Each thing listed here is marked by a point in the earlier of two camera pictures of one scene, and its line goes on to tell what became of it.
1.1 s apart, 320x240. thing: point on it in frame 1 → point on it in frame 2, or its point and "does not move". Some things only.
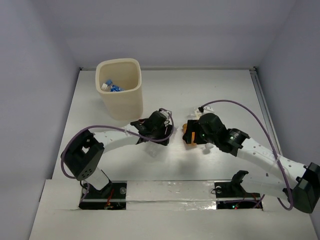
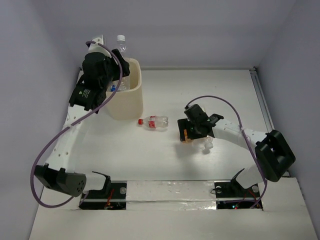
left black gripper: x=163 y=135 → x=120 y=66
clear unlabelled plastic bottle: x=153 y=150 → x=126 y=81
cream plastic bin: x=127 y=105 does not move
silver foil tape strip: x=171 y=195 does not move
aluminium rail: x=264 y=110 does not move
